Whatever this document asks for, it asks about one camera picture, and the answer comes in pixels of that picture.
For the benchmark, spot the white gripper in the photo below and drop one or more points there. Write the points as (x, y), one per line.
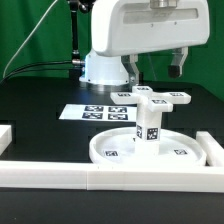
(124, 27)

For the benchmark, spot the white cross-shaped table base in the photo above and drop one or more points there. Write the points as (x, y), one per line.
(145, 97)

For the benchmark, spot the white round table top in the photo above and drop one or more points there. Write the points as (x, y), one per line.
(119, 146)

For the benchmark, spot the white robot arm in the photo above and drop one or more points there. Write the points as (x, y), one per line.
(109, 71)

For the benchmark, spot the white sheet with markers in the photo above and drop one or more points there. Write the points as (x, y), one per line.
(99, 113)

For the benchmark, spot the white U-shaped frame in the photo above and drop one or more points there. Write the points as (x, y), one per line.
(91, 176)

